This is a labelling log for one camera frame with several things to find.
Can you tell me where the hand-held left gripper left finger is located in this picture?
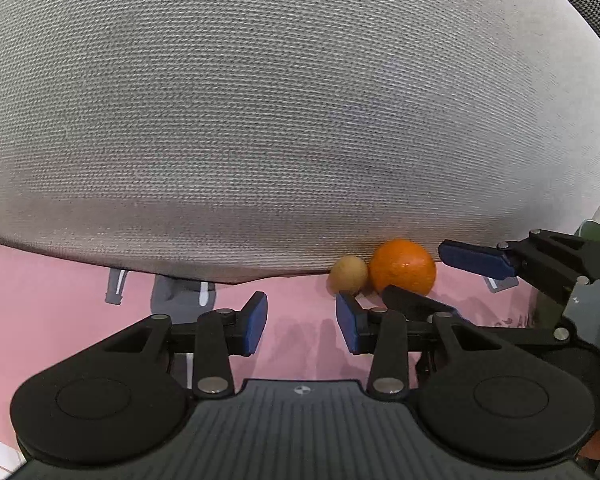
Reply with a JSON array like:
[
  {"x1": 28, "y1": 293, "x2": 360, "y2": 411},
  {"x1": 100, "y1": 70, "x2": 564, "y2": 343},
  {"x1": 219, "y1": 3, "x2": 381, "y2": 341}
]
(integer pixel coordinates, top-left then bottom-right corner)
[{"x1": 80, "y1": 291, "x2": 269, "y2": 399}]

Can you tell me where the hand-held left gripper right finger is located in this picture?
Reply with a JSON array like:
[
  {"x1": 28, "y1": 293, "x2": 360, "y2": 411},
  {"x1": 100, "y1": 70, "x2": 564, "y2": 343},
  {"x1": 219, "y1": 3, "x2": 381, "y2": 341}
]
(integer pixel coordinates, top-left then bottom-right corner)
[{"x1": 335, "y1": 292, "x2": 521, "y2": 401}]

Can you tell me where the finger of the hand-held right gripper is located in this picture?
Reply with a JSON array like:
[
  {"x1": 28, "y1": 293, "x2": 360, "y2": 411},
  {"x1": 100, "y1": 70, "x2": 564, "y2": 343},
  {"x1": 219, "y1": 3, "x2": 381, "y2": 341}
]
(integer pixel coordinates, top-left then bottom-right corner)
[
  {"x1": 381, "y1": 285, "x2": 577, "y2": 345},
  {"x1": 437, "y1": 229, "x2": 593, "y2": 292}
]

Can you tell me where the orange mandarin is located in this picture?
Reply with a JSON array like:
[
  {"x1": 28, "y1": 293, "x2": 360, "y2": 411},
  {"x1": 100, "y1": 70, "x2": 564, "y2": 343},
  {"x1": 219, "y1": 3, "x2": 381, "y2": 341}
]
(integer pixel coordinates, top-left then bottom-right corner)
[{"x1": 369, "y1": 239, "x2": 437, "y2": 296}]

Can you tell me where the brown kiwi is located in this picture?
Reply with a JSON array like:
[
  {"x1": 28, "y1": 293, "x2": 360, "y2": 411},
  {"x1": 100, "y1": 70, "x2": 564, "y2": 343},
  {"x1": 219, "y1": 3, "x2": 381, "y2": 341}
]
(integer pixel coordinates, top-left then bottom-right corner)
[{"x1": 328, "y1": 255, "x2": 369, "y2": 295}]

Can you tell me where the pink printed blanket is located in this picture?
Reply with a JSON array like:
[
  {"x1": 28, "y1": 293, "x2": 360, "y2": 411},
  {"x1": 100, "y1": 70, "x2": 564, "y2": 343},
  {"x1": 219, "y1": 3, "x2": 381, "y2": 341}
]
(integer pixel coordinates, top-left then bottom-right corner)
[{"x1": 0, "y1": 239, "x2": 548, "y2": 480}]

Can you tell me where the large grey fabric cushion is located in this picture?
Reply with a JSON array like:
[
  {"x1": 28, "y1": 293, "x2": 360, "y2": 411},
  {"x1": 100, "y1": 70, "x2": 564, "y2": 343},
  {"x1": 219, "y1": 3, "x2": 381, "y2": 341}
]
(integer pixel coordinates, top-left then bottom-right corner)
[{"x1": 0, "y1": 0, "x2": 600, "y2": 286}]

